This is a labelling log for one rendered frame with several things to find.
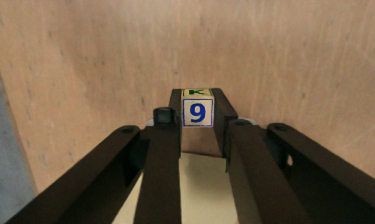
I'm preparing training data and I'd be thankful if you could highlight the beige letter block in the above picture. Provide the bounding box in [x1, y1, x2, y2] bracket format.
[181, 89, 215, 128]

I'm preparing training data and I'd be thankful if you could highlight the beige flat mat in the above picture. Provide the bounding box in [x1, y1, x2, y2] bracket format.
[113, 150, 238, 224]

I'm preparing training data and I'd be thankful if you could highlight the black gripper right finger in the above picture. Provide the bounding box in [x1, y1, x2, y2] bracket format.
[211, 88, 375, 224]

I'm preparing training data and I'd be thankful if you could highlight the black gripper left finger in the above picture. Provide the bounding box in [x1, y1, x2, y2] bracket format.
[4, 89, 182, 224]

